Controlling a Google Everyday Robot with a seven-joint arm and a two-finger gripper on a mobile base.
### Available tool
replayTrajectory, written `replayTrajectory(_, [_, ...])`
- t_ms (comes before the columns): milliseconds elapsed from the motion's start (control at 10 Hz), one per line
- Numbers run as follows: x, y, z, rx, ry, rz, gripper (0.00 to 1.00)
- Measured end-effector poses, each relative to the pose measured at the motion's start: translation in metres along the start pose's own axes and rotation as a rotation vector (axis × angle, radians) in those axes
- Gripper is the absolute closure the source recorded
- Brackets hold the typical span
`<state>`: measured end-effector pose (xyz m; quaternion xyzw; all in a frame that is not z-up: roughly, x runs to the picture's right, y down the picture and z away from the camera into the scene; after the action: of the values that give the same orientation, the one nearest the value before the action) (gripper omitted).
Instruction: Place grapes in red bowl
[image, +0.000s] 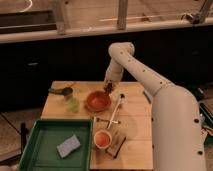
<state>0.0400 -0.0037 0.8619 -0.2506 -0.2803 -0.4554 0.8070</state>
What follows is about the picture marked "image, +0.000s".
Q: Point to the orange cup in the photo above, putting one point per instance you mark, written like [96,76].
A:
[102,139]

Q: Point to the wooden brush block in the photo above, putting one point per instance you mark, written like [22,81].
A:
[117,142]

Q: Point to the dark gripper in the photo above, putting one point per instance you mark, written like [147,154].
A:
[108,86]

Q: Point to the red bowl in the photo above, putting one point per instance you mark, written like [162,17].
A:
[98,101]

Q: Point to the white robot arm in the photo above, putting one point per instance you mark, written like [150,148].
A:
[176,127]

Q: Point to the silver fork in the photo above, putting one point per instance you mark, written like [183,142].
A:
[97,119]

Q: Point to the blue sponge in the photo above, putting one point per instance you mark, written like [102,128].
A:
[68,146]

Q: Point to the green plastic tray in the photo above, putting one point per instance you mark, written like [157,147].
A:
[40,153]

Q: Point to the silver spatula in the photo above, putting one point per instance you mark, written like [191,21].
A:
[118,103]

